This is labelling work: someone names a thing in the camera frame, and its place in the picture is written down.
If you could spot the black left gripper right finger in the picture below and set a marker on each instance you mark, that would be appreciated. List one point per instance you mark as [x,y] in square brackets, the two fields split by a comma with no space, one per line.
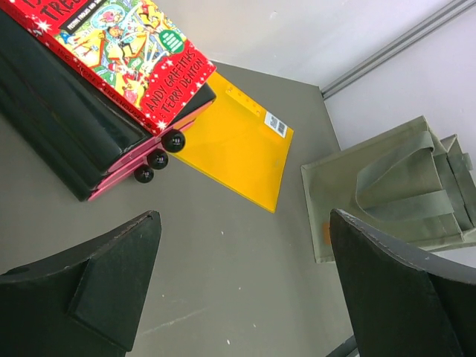
[402,300]

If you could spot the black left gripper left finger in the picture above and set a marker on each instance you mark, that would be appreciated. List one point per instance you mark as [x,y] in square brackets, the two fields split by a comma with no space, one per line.
[84,301]

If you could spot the green canvas bag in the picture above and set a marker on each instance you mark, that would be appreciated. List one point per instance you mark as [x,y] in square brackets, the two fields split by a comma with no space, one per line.
[406,182]

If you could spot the black pink drawer unit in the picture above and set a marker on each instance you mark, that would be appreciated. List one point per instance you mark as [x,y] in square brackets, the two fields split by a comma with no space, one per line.
[89,142]

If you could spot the yellow plastic folder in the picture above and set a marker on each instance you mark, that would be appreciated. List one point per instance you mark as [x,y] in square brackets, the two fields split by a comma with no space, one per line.
[240,144]

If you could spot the red treehouse book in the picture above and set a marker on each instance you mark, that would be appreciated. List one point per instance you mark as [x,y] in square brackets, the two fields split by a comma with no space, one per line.
[130,50]

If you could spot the aluminium frame post right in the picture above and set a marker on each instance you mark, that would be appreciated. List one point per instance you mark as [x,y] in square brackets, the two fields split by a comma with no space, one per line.
[403,42]

